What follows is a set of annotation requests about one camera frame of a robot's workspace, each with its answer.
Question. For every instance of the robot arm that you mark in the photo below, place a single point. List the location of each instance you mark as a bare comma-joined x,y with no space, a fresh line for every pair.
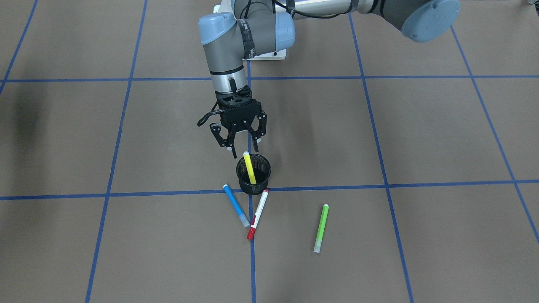
244,29

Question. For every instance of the white red-capped marker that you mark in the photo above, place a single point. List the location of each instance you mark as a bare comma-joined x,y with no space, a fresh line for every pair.
257,215

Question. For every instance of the green highlighter pen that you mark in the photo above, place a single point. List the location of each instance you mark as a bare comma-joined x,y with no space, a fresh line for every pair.
321,229

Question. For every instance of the yellow highlighter pen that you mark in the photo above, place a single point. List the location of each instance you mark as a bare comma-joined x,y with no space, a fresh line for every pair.
249,167

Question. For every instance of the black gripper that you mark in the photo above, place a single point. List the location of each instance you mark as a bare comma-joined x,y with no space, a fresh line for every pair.
217,130

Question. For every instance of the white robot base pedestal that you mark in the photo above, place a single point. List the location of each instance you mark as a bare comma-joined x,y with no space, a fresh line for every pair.
228,5

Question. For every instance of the blue highlighter pen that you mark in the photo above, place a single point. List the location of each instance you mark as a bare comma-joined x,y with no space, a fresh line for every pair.
236,206

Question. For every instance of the black mesh pen cup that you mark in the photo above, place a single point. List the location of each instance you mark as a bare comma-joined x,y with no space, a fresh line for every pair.
262,170

